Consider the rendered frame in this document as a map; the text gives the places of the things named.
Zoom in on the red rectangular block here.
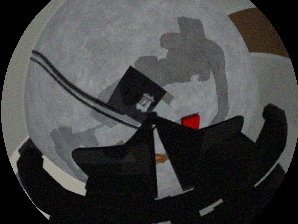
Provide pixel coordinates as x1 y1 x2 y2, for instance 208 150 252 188
181 113 200 129

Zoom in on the small orange flat block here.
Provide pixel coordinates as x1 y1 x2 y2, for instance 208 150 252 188
156 153 168 164

